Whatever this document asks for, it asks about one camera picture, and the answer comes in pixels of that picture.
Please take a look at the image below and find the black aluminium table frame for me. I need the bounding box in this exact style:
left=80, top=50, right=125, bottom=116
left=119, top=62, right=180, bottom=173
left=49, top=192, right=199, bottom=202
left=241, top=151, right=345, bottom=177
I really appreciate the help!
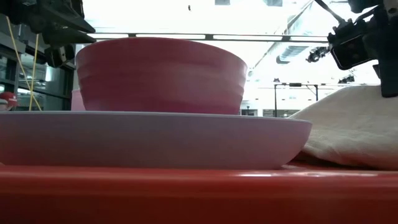
left=86, top=32, right=331, bottom=44

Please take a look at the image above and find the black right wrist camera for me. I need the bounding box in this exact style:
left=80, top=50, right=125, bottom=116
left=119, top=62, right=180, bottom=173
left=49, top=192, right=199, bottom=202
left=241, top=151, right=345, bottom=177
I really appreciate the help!
left=327, top=17, right=376, bottom=71

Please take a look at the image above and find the black background table frame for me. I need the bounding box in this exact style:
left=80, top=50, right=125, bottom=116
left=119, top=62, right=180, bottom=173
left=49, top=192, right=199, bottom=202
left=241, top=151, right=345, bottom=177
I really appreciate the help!
left=272, top=82, right=320, bottom=118

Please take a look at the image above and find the red round object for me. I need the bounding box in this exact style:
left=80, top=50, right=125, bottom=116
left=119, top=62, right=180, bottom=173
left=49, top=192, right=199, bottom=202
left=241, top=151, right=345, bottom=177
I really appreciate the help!
left=0, top=91, right=19, bottom=112

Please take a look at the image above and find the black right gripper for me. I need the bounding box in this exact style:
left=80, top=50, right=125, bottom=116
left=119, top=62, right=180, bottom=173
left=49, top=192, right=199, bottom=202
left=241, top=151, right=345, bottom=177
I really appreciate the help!
left=371, top=2, right=398, bottom=98

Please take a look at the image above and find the magenta bowl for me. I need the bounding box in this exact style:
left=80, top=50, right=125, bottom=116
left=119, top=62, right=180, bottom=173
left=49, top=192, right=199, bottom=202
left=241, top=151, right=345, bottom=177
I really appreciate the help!
left=75, top=37, right=249, bottom=116

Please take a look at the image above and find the beige cloth napkin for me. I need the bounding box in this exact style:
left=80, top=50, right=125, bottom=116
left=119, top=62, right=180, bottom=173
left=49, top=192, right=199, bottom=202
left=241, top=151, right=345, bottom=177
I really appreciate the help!
left=287, top=84, right=398, bottom=172

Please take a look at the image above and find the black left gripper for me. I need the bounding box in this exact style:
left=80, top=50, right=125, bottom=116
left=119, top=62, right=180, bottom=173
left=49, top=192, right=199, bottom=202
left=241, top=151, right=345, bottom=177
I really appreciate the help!
left=18, top=0, right=97, bottom=68

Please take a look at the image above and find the yellow extension cable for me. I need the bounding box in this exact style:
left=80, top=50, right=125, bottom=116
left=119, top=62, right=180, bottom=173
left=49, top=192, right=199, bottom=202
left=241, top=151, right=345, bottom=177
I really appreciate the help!
left=5, top=15, right=43, bottom=112

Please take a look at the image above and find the red plastic tray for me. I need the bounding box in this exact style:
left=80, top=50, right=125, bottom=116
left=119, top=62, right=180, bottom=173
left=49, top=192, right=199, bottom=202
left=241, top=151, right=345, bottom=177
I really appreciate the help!
left=0, top=161, right=398, bottom=224

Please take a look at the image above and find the lavender plate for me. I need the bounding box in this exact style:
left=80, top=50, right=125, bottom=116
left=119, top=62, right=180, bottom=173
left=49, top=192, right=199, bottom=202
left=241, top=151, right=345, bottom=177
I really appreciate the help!
left=0, top=111, right=313, bottom=171

